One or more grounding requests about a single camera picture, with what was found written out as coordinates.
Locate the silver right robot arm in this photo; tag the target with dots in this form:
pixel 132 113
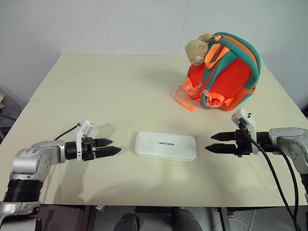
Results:
pixel 288 142

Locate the small metal table bracket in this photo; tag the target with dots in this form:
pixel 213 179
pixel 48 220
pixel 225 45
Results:
pixel 100 208

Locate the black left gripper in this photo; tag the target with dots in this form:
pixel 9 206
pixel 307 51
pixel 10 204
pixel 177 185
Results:
pixel 87 149

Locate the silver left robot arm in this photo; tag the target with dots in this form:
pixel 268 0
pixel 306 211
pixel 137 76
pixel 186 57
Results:
pixel 36 156

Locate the dark rounded shape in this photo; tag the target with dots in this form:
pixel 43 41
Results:
pixel 186 220
pixel 127 222

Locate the black table frame leg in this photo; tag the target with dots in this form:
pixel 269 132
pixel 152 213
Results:
pixel 223 219

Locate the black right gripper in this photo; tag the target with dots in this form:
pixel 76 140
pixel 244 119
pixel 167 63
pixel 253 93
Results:
pixel 241 146

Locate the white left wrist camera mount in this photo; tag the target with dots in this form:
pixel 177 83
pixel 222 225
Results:
pixel 83 127

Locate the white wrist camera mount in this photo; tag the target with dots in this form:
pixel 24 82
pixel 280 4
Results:
pixel 247 120
pixel 83 127

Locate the beige plush monkey head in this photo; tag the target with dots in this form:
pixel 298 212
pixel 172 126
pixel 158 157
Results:
pixel 196 49

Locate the white flat box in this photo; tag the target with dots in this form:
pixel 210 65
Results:
pixel 166 146

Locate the orange and teal backpack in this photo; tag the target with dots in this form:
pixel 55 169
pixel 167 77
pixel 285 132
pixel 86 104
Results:
pixel 226 77

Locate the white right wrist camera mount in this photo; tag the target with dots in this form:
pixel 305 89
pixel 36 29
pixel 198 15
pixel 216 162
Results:
pixel 247 120

